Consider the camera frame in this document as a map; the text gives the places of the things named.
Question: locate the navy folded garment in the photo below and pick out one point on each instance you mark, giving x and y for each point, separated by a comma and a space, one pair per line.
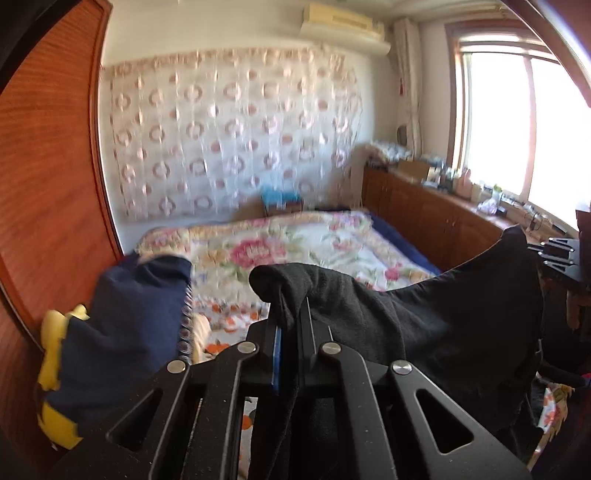
120, 332

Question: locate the circle patterned sheer curtain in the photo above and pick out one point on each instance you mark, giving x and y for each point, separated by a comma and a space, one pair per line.
231, 138

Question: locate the black printed t-shirt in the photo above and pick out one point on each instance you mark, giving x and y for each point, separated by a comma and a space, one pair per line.
438, 323

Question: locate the beige folded garment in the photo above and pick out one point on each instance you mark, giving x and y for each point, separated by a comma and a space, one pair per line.
202, 332

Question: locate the blue tissue pack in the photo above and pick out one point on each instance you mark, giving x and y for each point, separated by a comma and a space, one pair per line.
277, 198

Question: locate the crumpled plastic bag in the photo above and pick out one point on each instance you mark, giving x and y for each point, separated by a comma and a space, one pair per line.
489, 203

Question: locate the stack of patterned folded cloths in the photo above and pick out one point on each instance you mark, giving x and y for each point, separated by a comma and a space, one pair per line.
388, 152

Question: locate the open cardboard box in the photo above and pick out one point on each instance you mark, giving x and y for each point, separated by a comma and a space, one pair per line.
413, 170

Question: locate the wooden framed window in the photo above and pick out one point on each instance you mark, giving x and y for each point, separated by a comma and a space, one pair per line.
498, 124

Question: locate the yellow plush toy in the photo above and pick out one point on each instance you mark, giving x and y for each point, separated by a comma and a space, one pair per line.
53, 332

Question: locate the white window curtain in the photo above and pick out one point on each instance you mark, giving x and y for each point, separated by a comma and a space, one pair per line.
408, 83

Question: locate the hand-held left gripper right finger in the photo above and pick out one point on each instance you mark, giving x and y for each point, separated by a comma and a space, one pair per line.
351, 392

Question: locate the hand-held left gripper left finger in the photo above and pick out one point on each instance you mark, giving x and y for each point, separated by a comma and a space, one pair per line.
277, 360

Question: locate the cream air conditioner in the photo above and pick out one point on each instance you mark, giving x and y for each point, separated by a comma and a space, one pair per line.
341, 23

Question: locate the pink bottle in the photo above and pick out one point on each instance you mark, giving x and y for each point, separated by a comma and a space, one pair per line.
467, 184

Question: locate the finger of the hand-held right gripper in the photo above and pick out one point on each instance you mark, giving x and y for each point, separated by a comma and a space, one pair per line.
558, 248
563, 270

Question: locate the long wooden cabinet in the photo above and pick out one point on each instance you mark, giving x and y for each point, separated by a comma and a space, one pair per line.
425, 217

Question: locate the navy bed sheet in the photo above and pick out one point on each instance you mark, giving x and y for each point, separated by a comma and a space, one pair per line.
406, 249

